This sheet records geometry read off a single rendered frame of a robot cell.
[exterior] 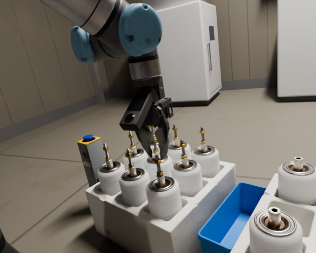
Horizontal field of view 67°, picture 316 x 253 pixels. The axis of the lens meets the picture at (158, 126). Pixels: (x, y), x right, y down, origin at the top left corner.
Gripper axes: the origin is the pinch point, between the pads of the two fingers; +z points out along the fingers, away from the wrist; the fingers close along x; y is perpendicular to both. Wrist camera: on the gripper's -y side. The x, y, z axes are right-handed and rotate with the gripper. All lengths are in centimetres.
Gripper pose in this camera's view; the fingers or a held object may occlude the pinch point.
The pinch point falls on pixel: (155, 154)
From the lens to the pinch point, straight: 64.0
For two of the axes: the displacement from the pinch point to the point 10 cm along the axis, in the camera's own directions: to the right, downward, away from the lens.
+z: 1.6, 9.4, 3.0
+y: 4.4, -3.4, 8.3
